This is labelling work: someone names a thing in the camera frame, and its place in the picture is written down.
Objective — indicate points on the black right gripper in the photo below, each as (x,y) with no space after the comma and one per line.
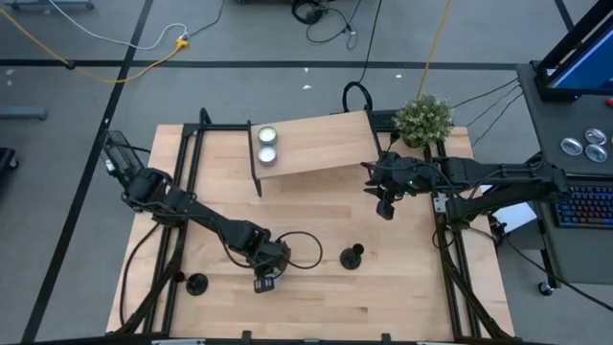
(407,177)

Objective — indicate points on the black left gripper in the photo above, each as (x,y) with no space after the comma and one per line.
(270,256)

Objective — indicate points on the black candle stick holder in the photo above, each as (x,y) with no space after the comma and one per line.
(197,284)
(394,137)
(350,258)

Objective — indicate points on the small tin candle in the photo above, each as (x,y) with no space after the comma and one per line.
(267,135)
(266,155)

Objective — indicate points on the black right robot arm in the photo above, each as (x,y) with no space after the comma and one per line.
(503,175)

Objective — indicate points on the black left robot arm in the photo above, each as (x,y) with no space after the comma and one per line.
(206,218)

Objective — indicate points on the black vented control box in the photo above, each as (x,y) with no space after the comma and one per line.
(120,153)
(385,120)

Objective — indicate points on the wooden shelf with black legs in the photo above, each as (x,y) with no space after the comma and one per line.
(316,144)

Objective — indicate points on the artificial white-flowered potted plant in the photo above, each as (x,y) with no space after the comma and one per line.
(424,120)

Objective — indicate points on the white paper sheet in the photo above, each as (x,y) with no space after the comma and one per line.
(519,218)

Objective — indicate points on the black desk cart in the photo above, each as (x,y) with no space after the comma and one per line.
(551,120)

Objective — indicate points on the black caster wheel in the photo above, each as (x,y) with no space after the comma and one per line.
(545,288)

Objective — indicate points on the backlit computer keyboard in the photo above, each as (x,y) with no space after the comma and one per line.
(586,206)

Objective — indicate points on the black computer monitor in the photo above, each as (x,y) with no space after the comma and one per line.
(589,67)

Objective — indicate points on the black floor caster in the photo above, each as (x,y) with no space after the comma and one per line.
(7,158)

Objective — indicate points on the grey floor stand foot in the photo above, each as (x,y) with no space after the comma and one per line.
(48,4)
(24,113)

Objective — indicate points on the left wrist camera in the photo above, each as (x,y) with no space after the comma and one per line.
(264,286)

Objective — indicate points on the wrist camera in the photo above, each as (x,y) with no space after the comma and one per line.
(385,211)
(264,286)

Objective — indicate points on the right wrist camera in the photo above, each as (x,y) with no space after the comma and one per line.
(385,211)

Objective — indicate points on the silver mounting bracket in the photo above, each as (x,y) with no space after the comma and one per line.
(439,204)

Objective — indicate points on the black aluminium rig frame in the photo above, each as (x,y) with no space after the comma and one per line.
(220,127)

